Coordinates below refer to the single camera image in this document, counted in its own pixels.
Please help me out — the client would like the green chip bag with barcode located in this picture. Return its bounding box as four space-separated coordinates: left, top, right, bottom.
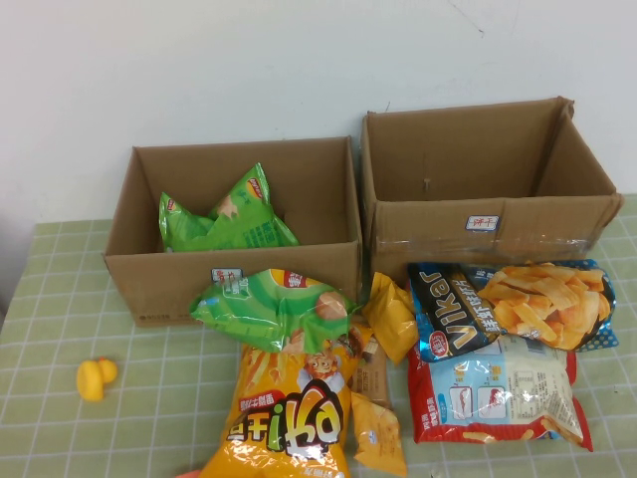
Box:
157 161 301 253

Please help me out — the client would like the small yellow snack packet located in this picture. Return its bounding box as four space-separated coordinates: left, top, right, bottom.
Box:
361 271 420 364
350 390 408 478

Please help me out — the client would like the brown snack bar packet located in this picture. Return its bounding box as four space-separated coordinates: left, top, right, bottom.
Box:
347 343 394 409

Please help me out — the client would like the low brown cardboard box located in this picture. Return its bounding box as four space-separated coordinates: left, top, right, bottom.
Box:
102 134 364 330

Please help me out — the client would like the green Lay's chip bag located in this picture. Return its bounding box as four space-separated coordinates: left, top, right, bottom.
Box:
188 268 357 355

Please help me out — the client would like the white label red handwriting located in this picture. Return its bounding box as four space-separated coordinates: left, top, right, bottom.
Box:
466 213 501 232
210 267 244 288

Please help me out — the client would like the yellow packet with chocolate picture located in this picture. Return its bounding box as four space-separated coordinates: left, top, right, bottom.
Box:
342 321 379 359

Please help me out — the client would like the tall brown cardboard box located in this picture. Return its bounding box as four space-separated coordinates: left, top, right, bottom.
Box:
358 94 624 280

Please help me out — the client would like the large orange chip bag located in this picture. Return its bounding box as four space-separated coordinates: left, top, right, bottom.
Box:
196 333 354 478

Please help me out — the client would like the green checked tablecloth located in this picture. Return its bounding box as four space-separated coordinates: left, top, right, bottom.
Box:
0 193 637 478

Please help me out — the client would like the black Vikar shrimp chip bag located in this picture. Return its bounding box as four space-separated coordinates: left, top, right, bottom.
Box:
406 258 621 364

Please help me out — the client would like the red white shrimp stick bag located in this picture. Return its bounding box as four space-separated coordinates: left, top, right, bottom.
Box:
406 343 594 453

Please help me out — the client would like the yellow rubber duck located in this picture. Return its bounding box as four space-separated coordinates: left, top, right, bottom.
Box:
75 357 119 402

